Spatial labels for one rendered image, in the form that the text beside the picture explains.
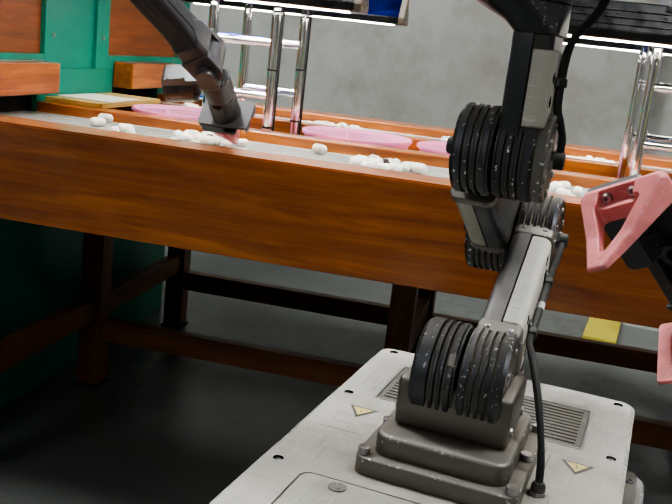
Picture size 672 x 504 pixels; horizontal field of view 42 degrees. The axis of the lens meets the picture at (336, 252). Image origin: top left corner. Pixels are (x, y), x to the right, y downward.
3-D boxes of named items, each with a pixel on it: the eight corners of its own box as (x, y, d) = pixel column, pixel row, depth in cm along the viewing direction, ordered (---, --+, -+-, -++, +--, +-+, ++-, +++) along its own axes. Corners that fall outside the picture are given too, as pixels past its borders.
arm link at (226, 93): (226, 85, 159) (230, 61, 162) (189, 86, 160) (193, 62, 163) (234, 109, 165) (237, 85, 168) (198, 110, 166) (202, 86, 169)
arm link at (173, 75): (212, 72, 153) (218, 35, 158) (149, 73, 155) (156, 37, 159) (226, 114, 164) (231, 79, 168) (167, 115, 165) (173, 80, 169)
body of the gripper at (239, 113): (208, 101, 175) (200, 77, 168) (257, 108, 173) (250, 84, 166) (199, 127, 172) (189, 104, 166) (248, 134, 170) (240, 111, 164)
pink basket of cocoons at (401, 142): (418, 187, 202) (424, 146, 200) (304, 177, 197) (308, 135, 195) (394, 169, 227) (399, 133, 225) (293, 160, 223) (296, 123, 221)
